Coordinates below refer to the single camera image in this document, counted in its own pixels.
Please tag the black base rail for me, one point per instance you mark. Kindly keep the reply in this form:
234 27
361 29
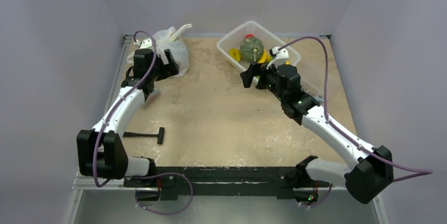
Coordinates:
278 182

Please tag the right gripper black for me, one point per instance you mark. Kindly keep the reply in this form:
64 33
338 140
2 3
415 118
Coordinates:
260 78

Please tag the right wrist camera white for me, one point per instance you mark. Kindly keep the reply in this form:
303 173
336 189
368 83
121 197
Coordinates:
279 56

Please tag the green fake pumpkin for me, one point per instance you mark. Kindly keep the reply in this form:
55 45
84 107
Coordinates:
251 49

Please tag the clear plastic screw box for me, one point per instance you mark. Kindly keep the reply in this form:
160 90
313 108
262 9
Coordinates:
313 78

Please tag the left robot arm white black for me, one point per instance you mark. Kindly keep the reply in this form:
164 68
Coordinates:
100 151

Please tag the white plastic bag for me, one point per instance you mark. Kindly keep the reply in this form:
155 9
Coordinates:
168 39

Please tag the yellow fake fruit slice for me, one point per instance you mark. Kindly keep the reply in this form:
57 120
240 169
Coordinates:
235 54

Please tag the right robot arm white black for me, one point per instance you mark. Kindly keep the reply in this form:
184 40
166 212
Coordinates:
366 171

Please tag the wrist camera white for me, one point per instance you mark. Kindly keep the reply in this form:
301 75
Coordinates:
279 56
146 43

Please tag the yellow fake banana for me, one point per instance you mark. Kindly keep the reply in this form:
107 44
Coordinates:
264 58

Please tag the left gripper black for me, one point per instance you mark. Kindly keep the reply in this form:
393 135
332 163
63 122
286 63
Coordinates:
167 70

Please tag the white plastic basket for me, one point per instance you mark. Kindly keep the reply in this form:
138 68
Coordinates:
235 37

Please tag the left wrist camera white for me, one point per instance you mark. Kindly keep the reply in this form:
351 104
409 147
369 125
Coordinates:
146 43

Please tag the black T-handle tool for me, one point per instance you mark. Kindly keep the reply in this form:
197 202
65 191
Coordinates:
160 135

